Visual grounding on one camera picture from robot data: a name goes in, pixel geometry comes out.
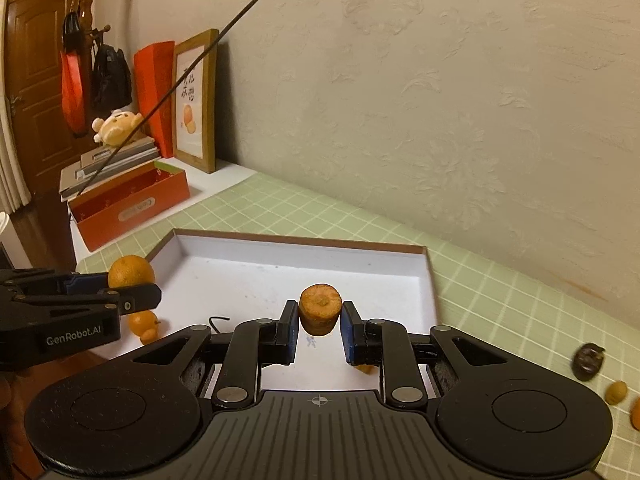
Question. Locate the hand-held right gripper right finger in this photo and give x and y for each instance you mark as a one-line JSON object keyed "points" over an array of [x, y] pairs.
{"points": [[350, 335]]}

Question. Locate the black backpack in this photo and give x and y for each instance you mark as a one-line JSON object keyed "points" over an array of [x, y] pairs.
{"points": [[111, 77]]}

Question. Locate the stack of grey books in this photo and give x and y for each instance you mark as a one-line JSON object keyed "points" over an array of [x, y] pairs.
{"points": [[125, 157]]}

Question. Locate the brown wooden door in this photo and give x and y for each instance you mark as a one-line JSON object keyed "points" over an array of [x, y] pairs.
{"points": [[35, 60]]}

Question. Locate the smooth small orange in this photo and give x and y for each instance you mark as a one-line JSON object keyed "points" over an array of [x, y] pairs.
{"points": [[142, 321]]}

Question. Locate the red paper bag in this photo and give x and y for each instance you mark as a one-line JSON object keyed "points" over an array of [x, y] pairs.
{"points": [[152, 75]]}

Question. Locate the red gift box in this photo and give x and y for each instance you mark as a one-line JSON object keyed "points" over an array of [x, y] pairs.
{"points": [[130, 207]]}

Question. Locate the small brown-green round fruit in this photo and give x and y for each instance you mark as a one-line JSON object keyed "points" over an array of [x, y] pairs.
{"points": [[616, 392]]}

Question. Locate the red hanging bag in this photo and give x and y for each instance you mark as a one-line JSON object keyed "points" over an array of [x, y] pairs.
{"points": [[72, 90]]}

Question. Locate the brown cardboard box white inside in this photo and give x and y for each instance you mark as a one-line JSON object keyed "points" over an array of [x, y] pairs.
{"points": [[300, 265]]}

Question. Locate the yellow plush toy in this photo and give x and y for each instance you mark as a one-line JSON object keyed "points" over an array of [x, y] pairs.
{"points": [[117, 127]]}

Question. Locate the large mandarin orange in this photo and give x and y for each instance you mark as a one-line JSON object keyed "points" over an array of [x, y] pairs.
{"points": [[131, 270], [636, 415]]}

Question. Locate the small kumquat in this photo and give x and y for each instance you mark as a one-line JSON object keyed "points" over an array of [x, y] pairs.
{"points": [[148, 337]]}

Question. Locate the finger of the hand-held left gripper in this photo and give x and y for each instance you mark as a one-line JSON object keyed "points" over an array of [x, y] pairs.
{"points": [[136, 300], [86, 282]]}

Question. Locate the green checked tablecloth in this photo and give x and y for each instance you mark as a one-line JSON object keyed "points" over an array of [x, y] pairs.
{"points": [[490, 320]]}

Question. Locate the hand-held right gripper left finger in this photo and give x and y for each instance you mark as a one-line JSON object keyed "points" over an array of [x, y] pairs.
{"points": [[290, 334]]}

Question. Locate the wooden picture frame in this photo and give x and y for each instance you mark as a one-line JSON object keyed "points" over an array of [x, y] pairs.
{"points": [[212, 110]]}

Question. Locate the dark wrinkled fruit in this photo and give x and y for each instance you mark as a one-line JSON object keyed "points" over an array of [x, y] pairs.
{"points": [[589, 361]]}

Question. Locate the white container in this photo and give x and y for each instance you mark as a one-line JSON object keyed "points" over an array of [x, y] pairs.
{"points": [[4, 232]]}

